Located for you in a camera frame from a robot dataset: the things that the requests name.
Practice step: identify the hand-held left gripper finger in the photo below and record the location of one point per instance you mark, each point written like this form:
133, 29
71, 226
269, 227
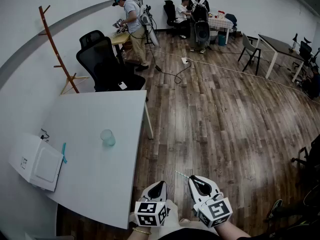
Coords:
163, 194
150, 192

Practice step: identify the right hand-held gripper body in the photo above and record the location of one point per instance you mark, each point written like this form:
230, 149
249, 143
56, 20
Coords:
216, 210

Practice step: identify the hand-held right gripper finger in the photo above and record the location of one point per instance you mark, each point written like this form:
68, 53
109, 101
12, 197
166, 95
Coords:
213, 186
193, 191

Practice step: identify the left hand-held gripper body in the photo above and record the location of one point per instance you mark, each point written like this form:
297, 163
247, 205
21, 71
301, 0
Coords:
150, 212

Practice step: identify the thin stirring stick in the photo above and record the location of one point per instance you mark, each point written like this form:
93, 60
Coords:
182, 175

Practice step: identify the clear plastic cup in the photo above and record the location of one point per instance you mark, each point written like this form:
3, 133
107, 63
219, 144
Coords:
108, 139

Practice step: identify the person's right forearm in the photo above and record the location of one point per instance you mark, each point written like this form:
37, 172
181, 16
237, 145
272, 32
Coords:
230, 231

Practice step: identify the person's left forearm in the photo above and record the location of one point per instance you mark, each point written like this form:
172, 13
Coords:
140, 236

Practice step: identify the person's light shoe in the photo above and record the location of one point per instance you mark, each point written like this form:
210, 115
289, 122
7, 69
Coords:
185, 220

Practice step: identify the person's black shirt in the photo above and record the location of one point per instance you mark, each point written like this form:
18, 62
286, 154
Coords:
187, 234

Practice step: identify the black green sneaker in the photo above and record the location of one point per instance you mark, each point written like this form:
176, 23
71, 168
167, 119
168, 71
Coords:
275, 207

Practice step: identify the white table leg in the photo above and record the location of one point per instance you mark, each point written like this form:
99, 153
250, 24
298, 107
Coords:
149, 124

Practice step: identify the teal corrugated tube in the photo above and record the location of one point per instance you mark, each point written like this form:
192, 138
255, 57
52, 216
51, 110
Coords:
64, 151

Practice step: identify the black armrest chair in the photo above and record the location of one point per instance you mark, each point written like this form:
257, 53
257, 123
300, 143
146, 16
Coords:
311, 156

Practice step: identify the white smartphone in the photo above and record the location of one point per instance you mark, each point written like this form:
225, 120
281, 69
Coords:
122, 85

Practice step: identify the white box appliance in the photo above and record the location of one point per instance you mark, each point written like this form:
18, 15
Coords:
37, 159

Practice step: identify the white power strip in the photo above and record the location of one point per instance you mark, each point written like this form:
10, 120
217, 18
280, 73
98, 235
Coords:
185, 60

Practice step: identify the wooden clothes hanger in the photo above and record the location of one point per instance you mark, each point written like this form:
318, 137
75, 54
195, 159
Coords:
75, 80

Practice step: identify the black mesh office chair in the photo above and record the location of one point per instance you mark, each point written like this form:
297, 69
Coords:
105, 64

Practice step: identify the plastic bottle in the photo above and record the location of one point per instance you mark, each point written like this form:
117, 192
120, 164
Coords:
123, 54

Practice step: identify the grey shell chair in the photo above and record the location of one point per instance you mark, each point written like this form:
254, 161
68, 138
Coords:
250, 47

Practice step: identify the teal bin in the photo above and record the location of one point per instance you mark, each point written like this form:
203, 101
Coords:
222, 40

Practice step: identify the dark table with white legs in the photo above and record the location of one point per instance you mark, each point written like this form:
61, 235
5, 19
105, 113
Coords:
280, 45

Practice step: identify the light wooden desk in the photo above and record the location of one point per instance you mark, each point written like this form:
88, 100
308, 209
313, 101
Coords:
120, 39

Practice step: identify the black headrest office chair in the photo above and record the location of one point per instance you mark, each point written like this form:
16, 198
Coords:
305, 51

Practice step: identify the black desk lamp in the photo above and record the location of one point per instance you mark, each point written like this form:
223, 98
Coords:
293, 42

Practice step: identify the table with checked cloth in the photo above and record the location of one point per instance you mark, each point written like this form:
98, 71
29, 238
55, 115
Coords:
220, 21

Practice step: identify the blue chair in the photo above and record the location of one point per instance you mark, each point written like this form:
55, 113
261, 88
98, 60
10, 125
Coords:
232, 19

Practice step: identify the orange coat rack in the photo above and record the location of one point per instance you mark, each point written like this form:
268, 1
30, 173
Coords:
53, 46

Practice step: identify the black high-back office chair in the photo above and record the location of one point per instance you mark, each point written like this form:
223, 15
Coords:
170, 12

